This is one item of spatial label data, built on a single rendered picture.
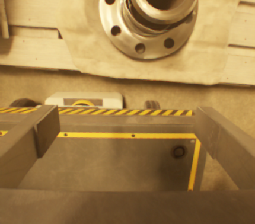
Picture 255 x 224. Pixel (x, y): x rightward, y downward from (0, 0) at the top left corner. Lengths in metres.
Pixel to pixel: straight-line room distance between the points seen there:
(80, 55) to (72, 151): 0.27
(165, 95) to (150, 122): 0.34
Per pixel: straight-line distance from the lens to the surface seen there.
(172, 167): 0.50
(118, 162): 0.47
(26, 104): 0.73
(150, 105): 0.62
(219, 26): 0.57
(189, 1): 0.33
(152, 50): 0.50
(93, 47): 0.52
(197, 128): 0.16
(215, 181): 1.06
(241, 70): 0.67
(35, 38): 0.61
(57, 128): 0.16
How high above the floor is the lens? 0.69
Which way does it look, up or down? 73 degrees down
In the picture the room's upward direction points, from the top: 177 degrees clockwise
